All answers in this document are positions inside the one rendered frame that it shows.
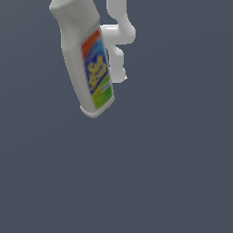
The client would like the white cleanser bottle colourful label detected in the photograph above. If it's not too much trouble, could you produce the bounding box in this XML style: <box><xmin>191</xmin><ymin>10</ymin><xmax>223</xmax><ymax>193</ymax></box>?
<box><xmin>48</xmin><ymin>0</ymin><xmax>116</xmax><ymax>119</ymax></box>

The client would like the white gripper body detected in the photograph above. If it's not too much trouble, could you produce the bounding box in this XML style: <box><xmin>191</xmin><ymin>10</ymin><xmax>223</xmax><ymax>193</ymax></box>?
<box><xmin>110</xmin><ymin>62</ymin><xmax>128</xmax><ymax>84</ymax></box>

